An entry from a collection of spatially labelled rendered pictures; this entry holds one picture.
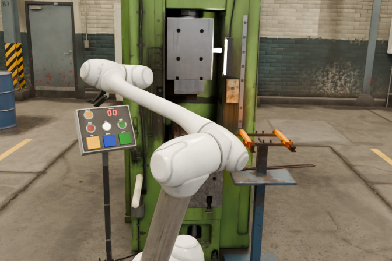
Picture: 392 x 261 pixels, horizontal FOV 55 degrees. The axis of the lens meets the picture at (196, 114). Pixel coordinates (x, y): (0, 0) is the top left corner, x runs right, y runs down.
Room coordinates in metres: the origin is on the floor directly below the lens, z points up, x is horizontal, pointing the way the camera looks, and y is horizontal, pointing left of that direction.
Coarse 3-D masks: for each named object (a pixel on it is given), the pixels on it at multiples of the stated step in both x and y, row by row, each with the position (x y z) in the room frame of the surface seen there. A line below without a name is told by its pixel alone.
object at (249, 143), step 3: (240, 129) 2.50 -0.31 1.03; (243, 129) 2.50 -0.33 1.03; (240, 132) 2.46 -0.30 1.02; (243, 132) 2.43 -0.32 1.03; (243, 135) 2.36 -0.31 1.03; (246, 135) 2.36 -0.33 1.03; (243, 138) 2.35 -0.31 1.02; (246, 138) 2.30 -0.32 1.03; (249, 138) 2.30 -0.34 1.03; (246, 141) 2.26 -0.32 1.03; (249, 141) 2.24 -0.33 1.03; (249, 144) 2.20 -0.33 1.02; (252, 144) 2.14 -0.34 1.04; (249, 147) 2.19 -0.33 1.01; (252, 147) 2.13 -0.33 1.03; (252, 150) 2.12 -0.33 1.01
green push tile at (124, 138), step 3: (120, 135) 2.31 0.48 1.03; (123, 135) 2.32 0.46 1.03; (126, 135) 2.33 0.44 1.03; (129, 135) 2.34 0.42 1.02; (120, 138) 2.30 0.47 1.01; (123, 138) 2.31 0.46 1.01; (126, 138) 2.32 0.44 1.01; (129, 138) 2.33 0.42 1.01; (120, 141) 2.29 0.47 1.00; (123, 141) 2.30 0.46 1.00; (126, 141) 2.31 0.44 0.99; (129, 141) 2.32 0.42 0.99; (120, 144) 2.28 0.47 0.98; (123, 144) 2.29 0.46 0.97
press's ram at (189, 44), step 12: (168, 24) 2.50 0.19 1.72; (180, 24) 2.50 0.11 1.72; (192, 24) 2.51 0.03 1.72; (204, 24) 2.52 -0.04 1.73; (168, 36) 2.50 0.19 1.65; (180, 36) 2.50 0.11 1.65; (192, 36) 2.51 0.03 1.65; (204, 36) 2.52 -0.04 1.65; (168, 48) 2.50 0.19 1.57; (180, 48) 2.50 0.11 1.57; (192, 48) 2.51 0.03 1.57; (204, 48) 2.52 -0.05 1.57; (216, 48) 2.71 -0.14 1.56; (168, 60) 2.50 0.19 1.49; (180, 60) 2.50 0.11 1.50; (192, 60) 2.51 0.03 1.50; (204, 60) 2.52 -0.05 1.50; (168, 72) 2.50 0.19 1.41; (180, 72) 2.50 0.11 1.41; (192, 72) 2.51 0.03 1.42; (204, 72) 2.52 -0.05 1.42
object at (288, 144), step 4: (276, 132) 2.45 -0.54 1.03; (280, 132) 2.45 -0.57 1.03; (280, 136) 2.37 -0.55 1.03; (284, 136) 2.35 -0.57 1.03; (284, 140) 2.27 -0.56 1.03; (288, 140) 2.27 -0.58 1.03; (288, 144) 2.19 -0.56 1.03; (292, 144) 2.17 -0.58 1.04; (288, 148) 2.18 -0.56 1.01; (292, 148) 2.12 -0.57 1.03
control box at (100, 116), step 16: (80, 112) 2.28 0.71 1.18; (96, 112) 2.33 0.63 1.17; (112, 112) 2.37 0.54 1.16; (128, 112) 2.42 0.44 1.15; (80, 128) 2.23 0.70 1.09; (96, 128) 2.27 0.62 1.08; (112, 128) 2.32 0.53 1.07; (128, 128) 2.36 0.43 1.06; (80, 144) 2.21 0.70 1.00; (128, 144) 2.31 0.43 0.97
